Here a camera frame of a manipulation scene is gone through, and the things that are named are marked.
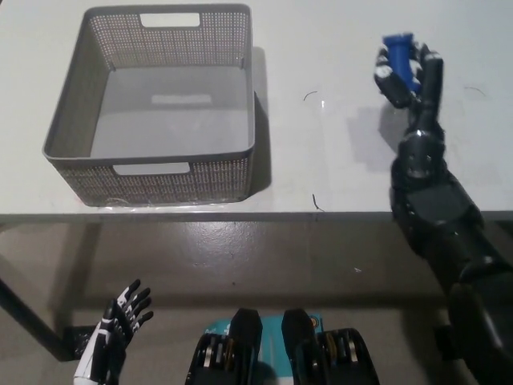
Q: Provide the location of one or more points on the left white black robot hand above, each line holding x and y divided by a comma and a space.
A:
100, 349

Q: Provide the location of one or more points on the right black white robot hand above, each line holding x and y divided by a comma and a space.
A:
431, 88

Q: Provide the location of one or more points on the blue rook chess piece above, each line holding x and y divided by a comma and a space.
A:
401, 52

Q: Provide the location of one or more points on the black teal robot body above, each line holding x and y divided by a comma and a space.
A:
248, 353

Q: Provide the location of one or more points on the grey perforated plastic basket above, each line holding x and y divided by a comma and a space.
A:
160, 185

